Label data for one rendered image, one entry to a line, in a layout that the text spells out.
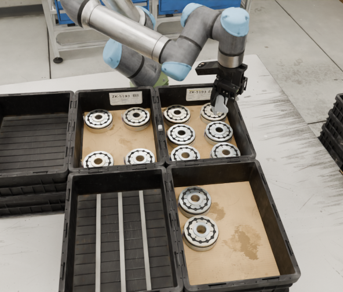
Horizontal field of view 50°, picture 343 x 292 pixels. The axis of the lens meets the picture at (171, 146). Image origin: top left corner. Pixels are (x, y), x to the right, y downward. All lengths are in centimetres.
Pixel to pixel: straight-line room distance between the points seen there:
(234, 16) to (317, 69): 246
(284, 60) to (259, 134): 187
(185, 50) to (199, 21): 9
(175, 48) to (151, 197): 47
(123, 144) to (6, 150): 41
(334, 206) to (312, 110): 158
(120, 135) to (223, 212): 48
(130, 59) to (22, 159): 57
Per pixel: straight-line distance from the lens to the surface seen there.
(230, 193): 123
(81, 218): 118
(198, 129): 141
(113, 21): 112
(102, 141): 137
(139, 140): 136
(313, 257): 134
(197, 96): 148
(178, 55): 104
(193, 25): 106
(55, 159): 135
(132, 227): 115
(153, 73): 159
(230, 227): 116
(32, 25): 388
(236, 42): 104
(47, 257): 129
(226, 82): 114
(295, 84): 319
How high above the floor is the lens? 182
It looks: 47 degrees down
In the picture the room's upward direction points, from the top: 3 degrees clockwise
